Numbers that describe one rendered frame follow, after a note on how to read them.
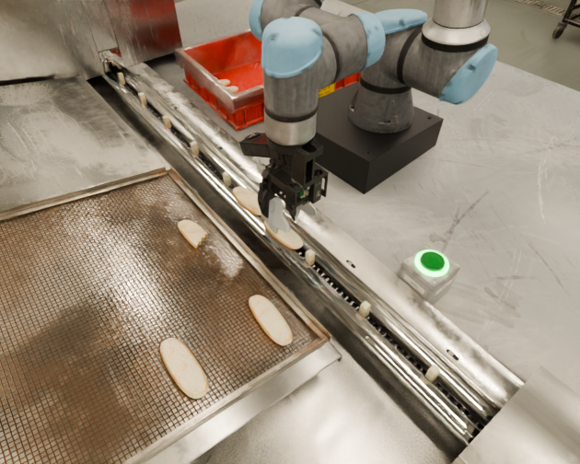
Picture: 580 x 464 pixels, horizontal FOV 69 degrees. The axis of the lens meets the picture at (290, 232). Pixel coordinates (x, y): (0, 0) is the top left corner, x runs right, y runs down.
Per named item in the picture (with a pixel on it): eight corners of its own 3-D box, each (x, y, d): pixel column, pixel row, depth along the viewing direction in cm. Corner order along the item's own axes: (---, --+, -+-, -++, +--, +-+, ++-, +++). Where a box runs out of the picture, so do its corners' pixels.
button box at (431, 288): (446, 304, 79) (465, 267, 70) (419, 327, 75) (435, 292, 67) (412, 275, 83) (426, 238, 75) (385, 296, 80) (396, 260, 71)
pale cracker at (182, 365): (215, 389, 54) (215, 385, 54) (189, 406, 52) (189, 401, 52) (179, 334, 60) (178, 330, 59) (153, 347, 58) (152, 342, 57)
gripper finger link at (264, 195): (261, 221, 72) (266, 179, 67) (255, 216, 73) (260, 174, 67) (281, 212, 75) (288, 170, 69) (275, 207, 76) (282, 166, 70)
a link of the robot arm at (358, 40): (335, -3, 64) (280, 16, 59) (395, 16, 58) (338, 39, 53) (333, 50, 69) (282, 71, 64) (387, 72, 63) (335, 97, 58)
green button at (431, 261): (447, 267, 71) (450, 261, 70) (432, 279, 70) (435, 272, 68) (429, 252, 73) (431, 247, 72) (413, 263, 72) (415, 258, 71)
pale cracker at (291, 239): (307, 243, 80) (307, 239, 79) (293, 253, 78) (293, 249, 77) (273, 215, 85) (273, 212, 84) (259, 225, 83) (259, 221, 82)
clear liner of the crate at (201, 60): (376, 80, 127) (380, 47, 119) (234, 134, 108) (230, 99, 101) (308, 40, 145) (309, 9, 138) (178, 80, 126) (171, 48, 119)
